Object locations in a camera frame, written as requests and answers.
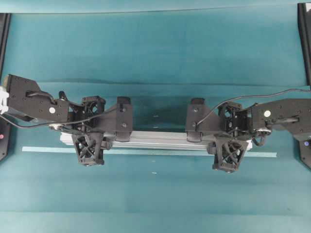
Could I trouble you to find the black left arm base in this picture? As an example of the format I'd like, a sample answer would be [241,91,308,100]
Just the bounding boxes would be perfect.
[0,119,11,160]

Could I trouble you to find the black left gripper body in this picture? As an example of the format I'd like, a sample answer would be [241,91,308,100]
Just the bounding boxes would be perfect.
[58,91,115,150]

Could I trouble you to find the black right frame post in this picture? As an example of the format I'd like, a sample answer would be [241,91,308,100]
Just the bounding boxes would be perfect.
[297,2,311,86]

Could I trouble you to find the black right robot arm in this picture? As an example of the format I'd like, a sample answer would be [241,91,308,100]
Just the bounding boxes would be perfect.
[208,99,311,173]

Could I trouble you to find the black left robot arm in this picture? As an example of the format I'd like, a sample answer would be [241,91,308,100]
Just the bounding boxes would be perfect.
[4,74,106,166]

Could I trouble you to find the black left frame post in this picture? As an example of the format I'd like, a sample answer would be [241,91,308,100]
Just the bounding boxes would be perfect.
[0,13,12,77]

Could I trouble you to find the silver aluminium extrusion rail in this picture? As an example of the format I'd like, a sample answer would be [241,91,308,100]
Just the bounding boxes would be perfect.
[60,131,253,151]

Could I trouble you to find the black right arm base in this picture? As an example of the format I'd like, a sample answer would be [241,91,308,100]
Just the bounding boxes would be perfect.
[294,129,311,168]

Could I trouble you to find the black frame post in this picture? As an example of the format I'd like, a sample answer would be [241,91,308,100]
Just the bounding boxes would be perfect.
[297,2,311,86]
[0,13,12,77]

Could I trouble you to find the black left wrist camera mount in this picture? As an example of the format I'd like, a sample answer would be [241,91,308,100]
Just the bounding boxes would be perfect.
[94,97,133,142]

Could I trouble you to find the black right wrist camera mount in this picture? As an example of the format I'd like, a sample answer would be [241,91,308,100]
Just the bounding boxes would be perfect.
[185,98,222,143]

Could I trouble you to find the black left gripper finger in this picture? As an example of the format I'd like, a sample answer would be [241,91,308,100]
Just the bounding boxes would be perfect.
[72,133,104,166]
[82,96,106,118]

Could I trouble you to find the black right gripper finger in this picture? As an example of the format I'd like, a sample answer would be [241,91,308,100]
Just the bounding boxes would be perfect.
[218,101,242,133]
[212,137,248,173]

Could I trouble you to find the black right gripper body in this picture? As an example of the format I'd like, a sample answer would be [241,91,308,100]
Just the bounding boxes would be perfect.
[206,101,253,156]

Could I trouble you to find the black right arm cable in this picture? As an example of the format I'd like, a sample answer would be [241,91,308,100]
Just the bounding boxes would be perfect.
[194,88,311,129]

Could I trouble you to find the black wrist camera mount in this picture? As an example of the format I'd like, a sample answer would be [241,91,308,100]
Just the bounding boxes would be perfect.
[185,98,222,143]
[94,97,133,142]

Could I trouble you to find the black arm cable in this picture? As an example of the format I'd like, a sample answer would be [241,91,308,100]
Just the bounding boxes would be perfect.
[194,88,311,129]
[0,90,117,129]

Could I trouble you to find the light teal tape strip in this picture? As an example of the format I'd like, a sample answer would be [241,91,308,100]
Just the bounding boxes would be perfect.
[22,146,277,158]

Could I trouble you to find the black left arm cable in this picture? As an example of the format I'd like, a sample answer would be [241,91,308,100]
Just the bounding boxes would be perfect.
[0,90,117,129]

